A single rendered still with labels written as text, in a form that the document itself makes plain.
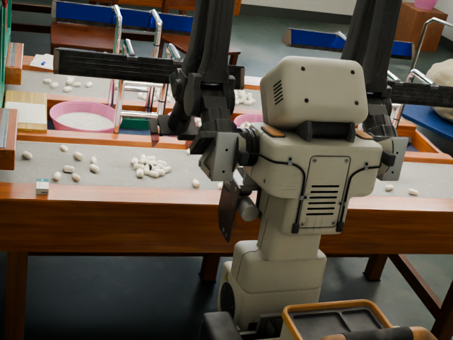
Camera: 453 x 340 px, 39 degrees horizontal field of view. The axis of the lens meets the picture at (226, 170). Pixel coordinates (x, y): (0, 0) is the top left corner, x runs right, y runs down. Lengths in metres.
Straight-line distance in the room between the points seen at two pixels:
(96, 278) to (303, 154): 1.67
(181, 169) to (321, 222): 0.87
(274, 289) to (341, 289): 1.55
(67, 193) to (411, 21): 6.25
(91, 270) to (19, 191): 1.03
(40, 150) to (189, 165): 0.51
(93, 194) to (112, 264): 1.03
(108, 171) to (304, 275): 0.83
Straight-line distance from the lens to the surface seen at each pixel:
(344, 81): 1.46
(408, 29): 7.83
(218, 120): 1.42
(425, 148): 3.05
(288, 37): 2.81
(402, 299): 3.25
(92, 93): 2.77
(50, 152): 2.25
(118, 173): 2.17
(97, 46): 4.25
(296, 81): 1.40
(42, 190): 1.96
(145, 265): 3.00
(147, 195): 2.01
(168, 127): 1.73
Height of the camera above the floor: 1.78
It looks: 27 degrees down
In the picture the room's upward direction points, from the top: 12 degrees clockwise
